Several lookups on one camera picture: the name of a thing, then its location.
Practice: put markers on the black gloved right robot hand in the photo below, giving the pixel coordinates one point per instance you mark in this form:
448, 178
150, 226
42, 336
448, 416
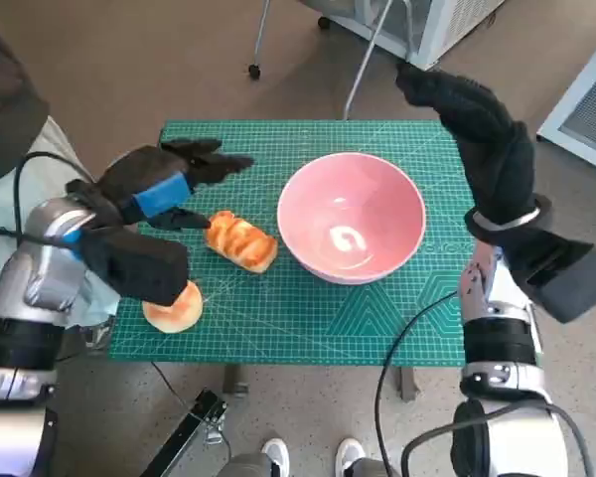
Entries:
501, 164

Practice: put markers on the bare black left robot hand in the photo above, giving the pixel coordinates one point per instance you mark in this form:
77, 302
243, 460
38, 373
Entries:
144, 174

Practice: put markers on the long toy bread loaf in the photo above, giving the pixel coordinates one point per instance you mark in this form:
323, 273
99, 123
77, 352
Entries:
243, 243

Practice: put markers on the round toy bread bun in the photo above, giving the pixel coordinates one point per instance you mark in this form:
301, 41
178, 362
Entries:
179, 315

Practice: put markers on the pink bowl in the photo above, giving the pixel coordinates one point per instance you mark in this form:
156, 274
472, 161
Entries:
328, 189

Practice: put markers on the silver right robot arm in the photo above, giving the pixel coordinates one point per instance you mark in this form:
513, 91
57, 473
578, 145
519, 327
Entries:
496, 338

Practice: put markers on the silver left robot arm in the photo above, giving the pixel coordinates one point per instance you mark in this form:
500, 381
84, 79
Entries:
40, 258

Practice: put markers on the white vent panel unit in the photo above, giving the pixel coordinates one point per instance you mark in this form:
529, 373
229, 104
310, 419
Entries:
586, 114

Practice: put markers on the white cabinet on casters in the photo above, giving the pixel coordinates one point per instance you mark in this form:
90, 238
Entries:
452, 25

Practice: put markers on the person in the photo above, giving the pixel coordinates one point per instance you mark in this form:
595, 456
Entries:
10, 99

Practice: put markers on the green cutting mat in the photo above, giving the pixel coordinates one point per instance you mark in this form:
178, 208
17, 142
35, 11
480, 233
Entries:
278, 318

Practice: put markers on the dark table leg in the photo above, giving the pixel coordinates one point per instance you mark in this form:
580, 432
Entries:
235, 380
408, 385

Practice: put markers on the black metal stand bar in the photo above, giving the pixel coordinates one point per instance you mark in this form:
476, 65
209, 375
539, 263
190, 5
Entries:
206, 405

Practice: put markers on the white shoe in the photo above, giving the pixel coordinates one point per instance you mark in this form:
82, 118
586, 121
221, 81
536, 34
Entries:
350, 454
277, 454

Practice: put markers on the grey leg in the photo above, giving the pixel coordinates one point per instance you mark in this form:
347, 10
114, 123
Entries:
248, 467
372, 469

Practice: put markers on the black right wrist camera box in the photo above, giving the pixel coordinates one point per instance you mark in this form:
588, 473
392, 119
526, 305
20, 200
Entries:
561, 278

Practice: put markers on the silver chair frame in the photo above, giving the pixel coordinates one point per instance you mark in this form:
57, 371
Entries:
253, 71

